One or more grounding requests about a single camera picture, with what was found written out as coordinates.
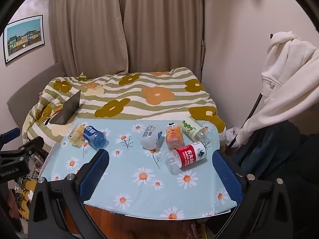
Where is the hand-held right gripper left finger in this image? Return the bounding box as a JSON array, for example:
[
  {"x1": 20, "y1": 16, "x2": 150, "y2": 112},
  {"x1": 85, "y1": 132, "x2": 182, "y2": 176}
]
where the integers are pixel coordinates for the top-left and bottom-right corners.
[{"x1": 28, "y1": 149, "x2": 110, "y2": 239}]

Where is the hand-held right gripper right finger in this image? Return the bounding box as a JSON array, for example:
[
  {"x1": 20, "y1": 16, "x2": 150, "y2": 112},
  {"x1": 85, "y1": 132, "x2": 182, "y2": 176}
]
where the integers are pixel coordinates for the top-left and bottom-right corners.
[{"x1": 212, "y1": 149, "x2": 293, "y2": 239}]

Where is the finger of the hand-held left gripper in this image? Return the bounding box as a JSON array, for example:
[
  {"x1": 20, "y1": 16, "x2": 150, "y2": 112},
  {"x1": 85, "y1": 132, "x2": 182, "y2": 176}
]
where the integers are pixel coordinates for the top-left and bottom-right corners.
[
  {"x1": 0, "y1": 136, "x2": 45, "y2": 160},
  {"x1": 0, "y1": 127, "x2": 21, "y2": 145}
]

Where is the yellow plastic item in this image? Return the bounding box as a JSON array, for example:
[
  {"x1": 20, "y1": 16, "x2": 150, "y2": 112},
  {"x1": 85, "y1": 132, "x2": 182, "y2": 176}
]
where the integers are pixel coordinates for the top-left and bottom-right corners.
[{"x1": 15, "y1": 177, "x2": 38, "y2": 217}]

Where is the blue plastic bottle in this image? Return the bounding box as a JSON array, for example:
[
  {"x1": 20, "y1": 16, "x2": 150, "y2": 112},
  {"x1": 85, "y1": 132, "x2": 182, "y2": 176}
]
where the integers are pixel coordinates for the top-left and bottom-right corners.
[{"x1": 82, "y1": 125, "x2": 109, "y2": 149}]

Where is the red label clear bottle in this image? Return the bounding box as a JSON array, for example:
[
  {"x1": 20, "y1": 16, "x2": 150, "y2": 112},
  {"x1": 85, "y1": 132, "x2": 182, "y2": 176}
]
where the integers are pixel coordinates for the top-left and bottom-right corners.
[{"x1": 166, "y1": 141, "x2": 208, "y2": 174}]

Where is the white plastic bag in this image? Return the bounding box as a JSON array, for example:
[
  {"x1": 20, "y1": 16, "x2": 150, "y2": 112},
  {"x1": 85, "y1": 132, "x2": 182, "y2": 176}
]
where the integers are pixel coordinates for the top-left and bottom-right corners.
[{"x1": 223, "y1": 127, "x2": 241, "y2": 146}]

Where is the yellow drink bottle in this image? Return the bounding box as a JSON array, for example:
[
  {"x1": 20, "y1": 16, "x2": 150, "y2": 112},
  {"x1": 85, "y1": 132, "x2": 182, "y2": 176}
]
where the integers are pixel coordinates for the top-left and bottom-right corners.
[{"x1": 68, "y1": 124, "x2": 86, "y2": 147}]

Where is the blue daisy tablecloth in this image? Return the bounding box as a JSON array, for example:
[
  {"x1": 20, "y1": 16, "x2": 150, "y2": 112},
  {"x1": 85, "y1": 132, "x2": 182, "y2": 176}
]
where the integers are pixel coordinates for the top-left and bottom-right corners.
[{"x1": 40, "y1": 118, "x2": 237, "y2": 220}]

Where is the grey sofa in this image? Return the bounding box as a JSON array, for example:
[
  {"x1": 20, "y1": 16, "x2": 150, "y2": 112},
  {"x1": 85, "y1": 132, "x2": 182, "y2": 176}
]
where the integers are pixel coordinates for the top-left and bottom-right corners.
[{"x1": 7, "y1": 62, "x2": 66, "y2": 130}]

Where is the grey laptop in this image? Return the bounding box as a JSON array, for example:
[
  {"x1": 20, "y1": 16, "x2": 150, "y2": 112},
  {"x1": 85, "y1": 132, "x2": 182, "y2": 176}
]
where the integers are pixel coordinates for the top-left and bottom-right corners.
[{"x1": 48, "y1": 90, "x2": 82, "y2": 125}]

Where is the green dotted label bottle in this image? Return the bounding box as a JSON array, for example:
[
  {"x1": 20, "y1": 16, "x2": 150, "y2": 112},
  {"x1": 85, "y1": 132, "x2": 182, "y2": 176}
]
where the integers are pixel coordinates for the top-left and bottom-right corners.
[{"x1": 181, "y1": 119, "x2": 205, "y2": 141}]

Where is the dark jacket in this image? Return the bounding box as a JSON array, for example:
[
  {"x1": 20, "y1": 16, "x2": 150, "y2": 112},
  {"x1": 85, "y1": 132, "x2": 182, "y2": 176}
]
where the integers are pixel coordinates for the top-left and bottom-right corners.
[{"x1": 232, "y1": 121, "x2": 319, "y2": 229}]

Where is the orange drink bottle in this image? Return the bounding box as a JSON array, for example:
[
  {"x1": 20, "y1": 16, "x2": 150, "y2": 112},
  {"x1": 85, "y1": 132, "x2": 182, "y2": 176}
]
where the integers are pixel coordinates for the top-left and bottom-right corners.
[{"x1": 165, "y1": 122, "x2": 185, "y2": 150}]

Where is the white label clear bottle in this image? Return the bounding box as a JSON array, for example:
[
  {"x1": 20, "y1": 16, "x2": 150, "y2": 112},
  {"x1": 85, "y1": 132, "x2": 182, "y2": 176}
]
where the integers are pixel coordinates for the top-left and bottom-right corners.
[{"x1": 140, "y1": 125, "x2": 162, "y2": 149}]

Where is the black clothes rack pole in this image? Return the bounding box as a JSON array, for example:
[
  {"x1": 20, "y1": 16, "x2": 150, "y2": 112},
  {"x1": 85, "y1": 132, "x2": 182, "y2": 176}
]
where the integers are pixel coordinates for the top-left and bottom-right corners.
[{"x1": 231, "y1": 93, "x2": 264, "y2": 148}]

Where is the striped floral blanket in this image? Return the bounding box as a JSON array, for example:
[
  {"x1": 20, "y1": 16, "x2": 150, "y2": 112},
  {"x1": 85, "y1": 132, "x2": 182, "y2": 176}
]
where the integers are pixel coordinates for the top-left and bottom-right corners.
[{"x1": 22, "y1": 67, "x2": 226, "y2": 152}]

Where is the white hoodie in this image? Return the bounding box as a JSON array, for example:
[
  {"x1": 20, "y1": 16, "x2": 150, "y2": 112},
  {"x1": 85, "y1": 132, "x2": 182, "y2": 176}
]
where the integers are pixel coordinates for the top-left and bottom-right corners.
[{"x1": 237, "y1": 31, "x2": 319, "y2": 146}]

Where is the beige curtain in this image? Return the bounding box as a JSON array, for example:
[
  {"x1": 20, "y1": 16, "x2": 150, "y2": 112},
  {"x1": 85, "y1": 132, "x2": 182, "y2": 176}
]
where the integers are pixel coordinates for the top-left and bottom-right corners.
[
  {"x1": 123, "y1": 0, "x2": 206, "y2": 76},
  {"x1": 48, "y1": 0, "x2": 129, "y2": 77}
]

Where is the wall poster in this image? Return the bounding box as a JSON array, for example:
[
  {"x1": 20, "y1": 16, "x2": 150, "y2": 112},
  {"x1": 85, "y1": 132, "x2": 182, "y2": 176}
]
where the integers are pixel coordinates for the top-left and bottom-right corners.
[{"x1": 3, "y1": 14, "x2": 46, "y2": 66}]

